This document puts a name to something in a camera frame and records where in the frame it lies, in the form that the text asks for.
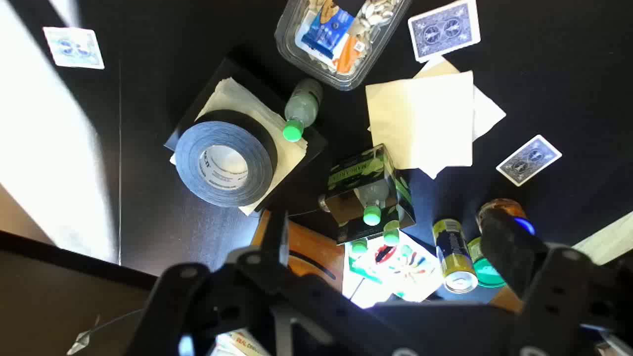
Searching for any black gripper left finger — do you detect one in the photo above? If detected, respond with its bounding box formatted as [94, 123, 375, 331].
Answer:
[226, 210, 294, 293]

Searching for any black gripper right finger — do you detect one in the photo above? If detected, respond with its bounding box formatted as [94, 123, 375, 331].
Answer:
[480, 212, 551, 303]

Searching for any cardboard box with cartoon face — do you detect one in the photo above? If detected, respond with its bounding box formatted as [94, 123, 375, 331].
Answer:
[252, 208, 349, 293]

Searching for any small bottle with green cap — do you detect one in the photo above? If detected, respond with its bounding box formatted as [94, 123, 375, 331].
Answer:
[383, 220, 404, 248]
[359, 180, 393, 228]
[349, 238, 371, 259]

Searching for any green and black box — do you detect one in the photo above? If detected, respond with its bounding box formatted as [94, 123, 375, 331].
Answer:
[319, 143, 418, 246]

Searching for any black square base box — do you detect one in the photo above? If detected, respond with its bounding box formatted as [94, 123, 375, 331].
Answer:
[163, 54, 329, 222]

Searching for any jar with green lid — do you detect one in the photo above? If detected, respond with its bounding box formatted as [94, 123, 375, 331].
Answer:
[468, 236, 509, 291]

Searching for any brown jar with blue lid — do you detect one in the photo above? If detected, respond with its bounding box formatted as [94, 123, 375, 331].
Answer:
[476, 196, 539, 238]

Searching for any jar with yellow label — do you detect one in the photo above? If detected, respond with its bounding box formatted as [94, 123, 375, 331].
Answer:
[430, 218, 482, 297]

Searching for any blue playing card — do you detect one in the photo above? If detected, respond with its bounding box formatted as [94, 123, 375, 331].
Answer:
[42, 24, 108, 72]
[406, 0, 484, 66]
[495, 133, 565, 188]

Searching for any dark blue tape roll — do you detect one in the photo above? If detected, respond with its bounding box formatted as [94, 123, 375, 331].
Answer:
[169, 76, 309, 218]

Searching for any paper with colourful drawings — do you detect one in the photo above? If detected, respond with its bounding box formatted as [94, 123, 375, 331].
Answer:
[341, 240, 446, 311]

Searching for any stack of white napkins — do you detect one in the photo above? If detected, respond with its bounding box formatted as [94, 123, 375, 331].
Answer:
[365, 56, 509, 182]

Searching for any clear plastic food container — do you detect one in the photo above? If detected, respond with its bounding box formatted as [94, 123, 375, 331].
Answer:
[274, 0, 416, 93]

